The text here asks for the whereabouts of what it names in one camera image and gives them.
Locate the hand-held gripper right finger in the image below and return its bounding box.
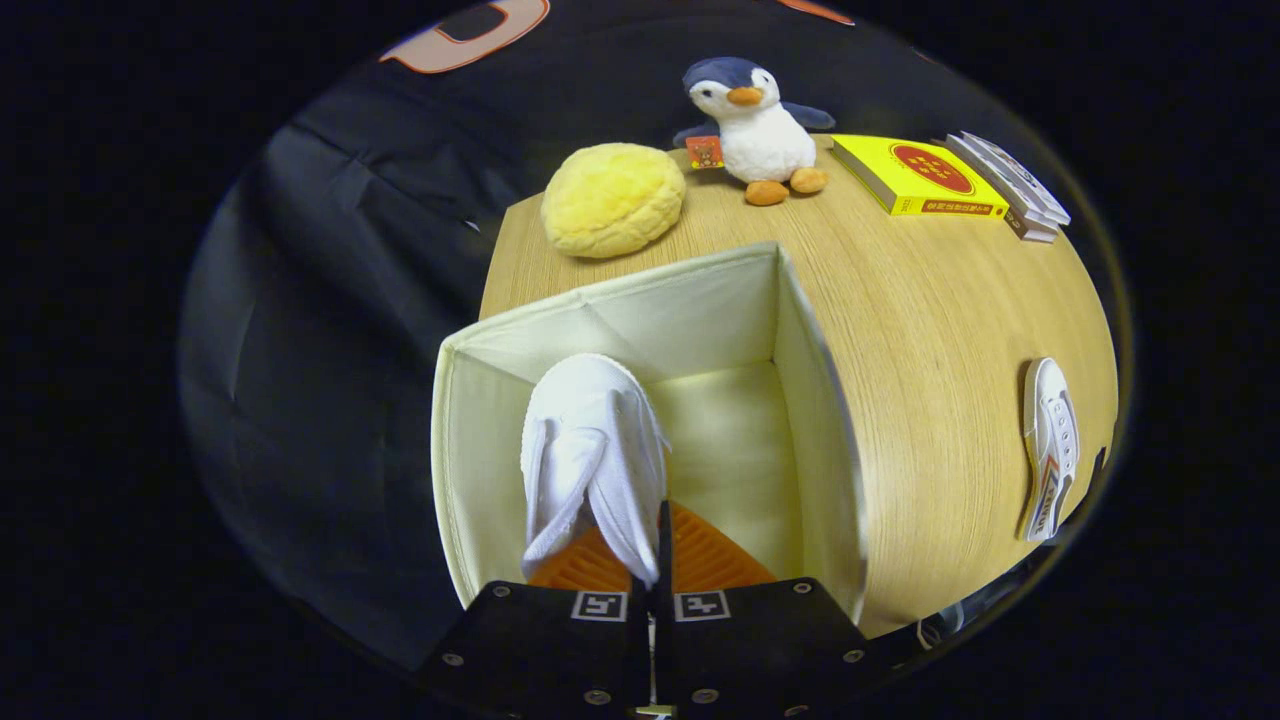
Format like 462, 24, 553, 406
656, 499, 893, 718

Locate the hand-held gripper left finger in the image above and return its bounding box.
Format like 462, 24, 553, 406
413, 525, 654, 717

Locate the beige fabric storage box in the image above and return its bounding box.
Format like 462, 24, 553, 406
430, 240, 869, 626

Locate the white canvas shoe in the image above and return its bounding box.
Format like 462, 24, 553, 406
1020, 357, 1082, 543
520, 353, 669, 587

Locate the yellow plush bun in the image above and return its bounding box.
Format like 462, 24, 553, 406
540, 143, 687, 260

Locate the plush penguin toy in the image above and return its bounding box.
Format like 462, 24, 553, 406
672, 57, 836, 207

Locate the yellow book red label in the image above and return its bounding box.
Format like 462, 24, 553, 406
830, 133, 1009, 218

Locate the brown cover book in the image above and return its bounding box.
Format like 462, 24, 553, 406
944, 139, 1057, 244

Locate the white picture cover book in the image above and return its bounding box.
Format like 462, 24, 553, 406
960, 130, 1072, 225

